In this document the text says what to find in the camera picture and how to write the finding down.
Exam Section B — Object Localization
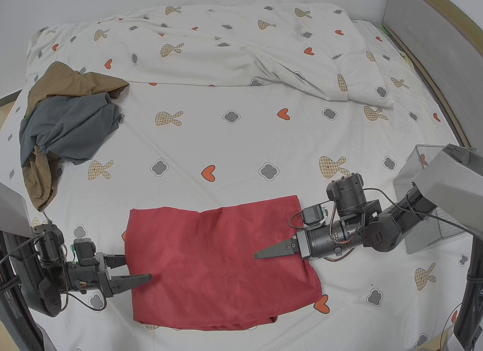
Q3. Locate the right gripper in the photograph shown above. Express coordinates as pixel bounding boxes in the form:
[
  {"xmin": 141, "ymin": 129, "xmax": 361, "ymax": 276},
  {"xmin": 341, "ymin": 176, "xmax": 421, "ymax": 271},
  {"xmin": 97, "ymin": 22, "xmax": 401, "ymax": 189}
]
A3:
[{"xmin": 297, "ymin": 224, "xmax": 352, "ymax": 260}]

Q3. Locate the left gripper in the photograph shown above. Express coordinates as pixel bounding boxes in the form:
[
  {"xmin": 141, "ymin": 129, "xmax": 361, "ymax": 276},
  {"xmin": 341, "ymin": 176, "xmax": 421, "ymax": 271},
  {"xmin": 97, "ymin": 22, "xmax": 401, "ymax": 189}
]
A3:
[{"xmin": 67, "ymin": 252, "xmax": 152, "ymax": 297}]

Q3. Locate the red shirt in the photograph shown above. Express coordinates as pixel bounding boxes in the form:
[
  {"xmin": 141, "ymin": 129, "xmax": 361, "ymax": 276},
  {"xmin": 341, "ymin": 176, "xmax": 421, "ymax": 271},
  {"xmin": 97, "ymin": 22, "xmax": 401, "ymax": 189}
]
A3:
[{"xmin": 124, "ymin": 195, "xmax": 322, "ymax": 332}]

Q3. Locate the clear plastic box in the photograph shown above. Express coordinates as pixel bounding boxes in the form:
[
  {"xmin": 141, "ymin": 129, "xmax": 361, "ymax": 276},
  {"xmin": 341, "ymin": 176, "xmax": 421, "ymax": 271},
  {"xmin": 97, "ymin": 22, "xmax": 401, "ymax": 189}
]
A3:
[{"xmin": 392, "ymin": 145, "xmax": 483, "ymax": 255}]

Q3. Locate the bed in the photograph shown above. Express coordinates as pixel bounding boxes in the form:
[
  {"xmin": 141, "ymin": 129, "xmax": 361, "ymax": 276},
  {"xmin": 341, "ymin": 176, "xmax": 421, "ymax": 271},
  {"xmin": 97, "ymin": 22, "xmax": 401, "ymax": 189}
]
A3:
[{"xmin": 0, "ymin": 0, "xmax": 483, "ymax": 351}]

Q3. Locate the grey garment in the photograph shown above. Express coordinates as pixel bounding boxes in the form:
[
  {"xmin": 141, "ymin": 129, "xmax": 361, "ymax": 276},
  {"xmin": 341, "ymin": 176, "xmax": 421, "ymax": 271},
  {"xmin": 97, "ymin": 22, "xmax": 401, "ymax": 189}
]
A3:
[{"xmin": 19, "ymin": 93, "xmax": 122, "ymax": 167}]

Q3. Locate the brown garment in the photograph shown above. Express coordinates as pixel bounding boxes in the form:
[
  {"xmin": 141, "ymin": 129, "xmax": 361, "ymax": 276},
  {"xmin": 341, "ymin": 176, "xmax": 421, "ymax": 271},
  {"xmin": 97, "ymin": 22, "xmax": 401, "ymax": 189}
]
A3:
[{"xmin": 23, "ymin": 61, "xmax": 131, "ymax": 222}]

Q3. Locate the white printed quilt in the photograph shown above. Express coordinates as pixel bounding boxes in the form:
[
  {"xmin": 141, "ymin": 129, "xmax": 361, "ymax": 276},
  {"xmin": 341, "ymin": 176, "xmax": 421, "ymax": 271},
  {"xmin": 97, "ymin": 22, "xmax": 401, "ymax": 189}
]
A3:
[{"xmin": 26, "ymin": 3, "xmax": 395, "ymax": 109}]

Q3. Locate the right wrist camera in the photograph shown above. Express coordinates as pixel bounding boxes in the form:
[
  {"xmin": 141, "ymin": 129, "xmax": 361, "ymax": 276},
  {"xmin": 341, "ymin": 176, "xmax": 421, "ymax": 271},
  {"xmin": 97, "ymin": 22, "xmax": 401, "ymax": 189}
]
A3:
[{"xmin": 302, "ymin": 205, "xmax": 328, "ymax": 226}]

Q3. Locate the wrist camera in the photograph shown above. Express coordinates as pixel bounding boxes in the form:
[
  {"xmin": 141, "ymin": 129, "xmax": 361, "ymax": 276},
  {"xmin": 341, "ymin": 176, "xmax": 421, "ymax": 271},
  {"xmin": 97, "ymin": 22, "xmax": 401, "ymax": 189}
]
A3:
[
  {"xmin": 72, "ymin": 239, "xmax": 96, "ymax": 265},
  {"xmin": 302, "ymin": 205, "xmax": 328, "ymax": 226}
]

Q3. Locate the black cable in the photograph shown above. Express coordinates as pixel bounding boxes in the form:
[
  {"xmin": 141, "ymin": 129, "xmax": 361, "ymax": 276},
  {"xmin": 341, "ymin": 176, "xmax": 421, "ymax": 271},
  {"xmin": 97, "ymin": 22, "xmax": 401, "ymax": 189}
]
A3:
[{"xmin": 289, "ymin": 187, "xmax": 483, "ymax": 237}]

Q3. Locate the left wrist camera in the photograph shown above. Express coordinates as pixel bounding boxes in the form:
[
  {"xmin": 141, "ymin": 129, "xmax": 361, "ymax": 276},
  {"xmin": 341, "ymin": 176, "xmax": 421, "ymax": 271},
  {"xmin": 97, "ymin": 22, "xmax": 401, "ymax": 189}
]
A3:
[{"xmin": 72, "ymin": 239, "xmax": 96, "ymax": 265}]

